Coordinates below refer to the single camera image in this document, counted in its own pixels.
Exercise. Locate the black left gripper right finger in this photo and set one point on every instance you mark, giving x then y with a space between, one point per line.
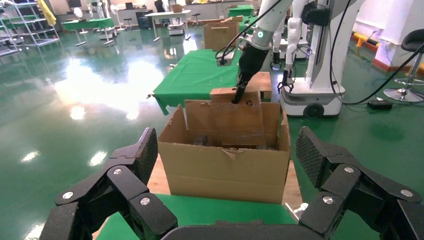
342 184

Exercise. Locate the low white device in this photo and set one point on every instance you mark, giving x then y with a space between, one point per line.
107 33

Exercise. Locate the black monitor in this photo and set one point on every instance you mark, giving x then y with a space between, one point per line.
74 3

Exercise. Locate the light wooden platform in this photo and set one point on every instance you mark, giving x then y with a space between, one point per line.
263 82

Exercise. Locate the large open cardboard carton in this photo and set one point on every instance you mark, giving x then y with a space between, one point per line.
225 175

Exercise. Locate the silver binder clip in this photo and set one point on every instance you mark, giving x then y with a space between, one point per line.
173 65
150 96

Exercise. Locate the long white table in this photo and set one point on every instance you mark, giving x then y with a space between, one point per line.
167 14

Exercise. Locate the round black stool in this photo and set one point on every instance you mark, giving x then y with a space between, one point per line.
196 15

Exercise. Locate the cardboard box with hole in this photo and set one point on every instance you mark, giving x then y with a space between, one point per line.
238 122

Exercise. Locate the white idle robot arm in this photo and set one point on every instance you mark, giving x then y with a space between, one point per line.
278 36
294 39

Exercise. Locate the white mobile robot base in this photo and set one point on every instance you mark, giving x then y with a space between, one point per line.
175 30

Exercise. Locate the white standing fan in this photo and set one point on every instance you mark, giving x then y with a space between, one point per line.
78 12

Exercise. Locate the cardboard box with open flaps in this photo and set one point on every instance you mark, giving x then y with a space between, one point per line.
220 38

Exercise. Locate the white idle wheeled robot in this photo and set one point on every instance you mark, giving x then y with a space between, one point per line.
318 96

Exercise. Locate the black power adapter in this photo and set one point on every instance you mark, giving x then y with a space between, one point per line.
379 105

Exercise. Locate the small cardboard box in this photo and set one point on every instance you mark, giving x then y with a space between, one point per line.
177 8

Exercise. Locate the green covered table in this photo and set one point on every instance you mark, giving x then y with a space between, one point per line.
87 24
242 11

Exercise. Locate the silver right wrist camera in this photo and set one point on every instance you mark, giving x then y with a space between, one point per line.
231 54

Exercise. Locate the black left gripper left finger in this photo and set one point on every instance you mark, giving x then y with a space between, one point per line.
127 185

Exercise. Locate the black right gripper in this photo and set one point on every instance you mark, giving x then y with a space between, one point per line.
251 63

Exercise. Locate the white shelving rack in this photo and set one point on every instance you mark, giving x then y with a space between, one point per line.
46 40

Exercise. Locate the yellow hanging cloth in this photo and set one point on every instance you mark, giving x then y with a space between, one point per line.
48 15

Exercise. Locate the green tablecloth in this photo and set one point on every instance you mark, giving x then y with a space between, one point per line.
232 208
192 76

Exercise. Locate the black bar stool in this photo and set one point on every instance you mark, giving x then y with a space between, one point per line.
414 41

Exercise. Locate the black idle robot gripper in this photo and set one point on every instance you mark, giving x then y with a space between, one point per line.
275 61
285 81

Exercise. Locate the blue storage bin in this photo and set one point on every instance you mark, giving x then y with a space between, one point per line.
145 21

